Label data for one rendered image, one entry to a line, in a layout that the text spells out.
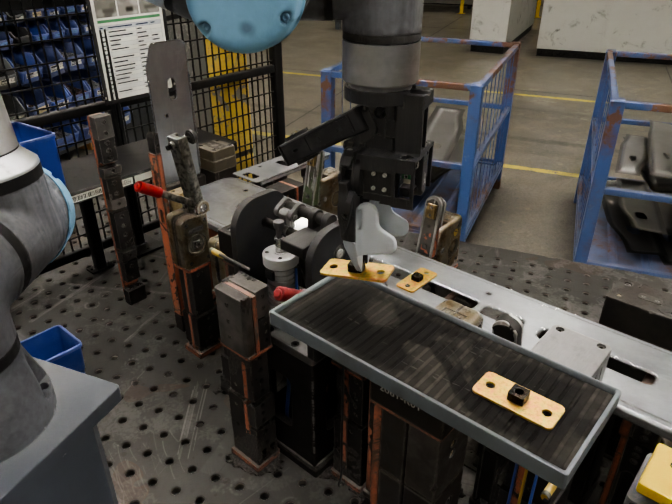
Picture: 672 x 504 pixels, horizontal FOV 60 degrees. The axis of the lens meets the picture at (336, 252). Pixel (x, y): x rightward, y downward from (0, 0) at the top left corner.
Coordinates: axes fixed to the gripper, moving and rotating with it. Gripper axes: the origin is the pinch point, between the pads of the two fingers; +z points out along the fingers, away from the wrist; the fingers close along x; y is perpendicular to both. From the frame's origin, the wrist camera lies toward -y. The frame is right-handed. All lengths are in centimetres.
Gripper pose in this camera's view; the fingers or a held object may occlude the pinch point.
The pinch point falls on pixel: (356, 255)
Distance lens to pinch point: 68.5
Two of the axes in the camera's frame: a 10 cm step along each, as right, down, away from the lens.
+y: 9.2, 1.9, -3.4
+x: 3.9, -4.5, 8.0
